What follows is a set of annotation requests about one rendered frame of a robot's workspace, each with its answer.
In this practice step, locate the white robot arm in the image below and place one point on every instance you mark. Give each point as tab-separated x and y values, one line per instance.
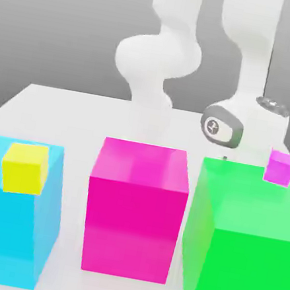
160	56

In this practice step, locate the small yellow cube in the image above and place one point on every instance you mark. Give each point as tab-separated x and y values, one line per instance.
23	172

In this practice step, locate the small violet cube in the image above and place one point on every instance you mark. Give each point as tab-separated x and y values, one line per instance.
280	170

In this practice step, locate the large magenta box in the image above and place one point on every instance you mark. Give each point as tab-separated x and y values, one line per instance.
133	220

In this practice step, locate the large green box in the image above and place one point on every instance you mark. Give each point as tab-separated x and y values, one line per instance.
243	272

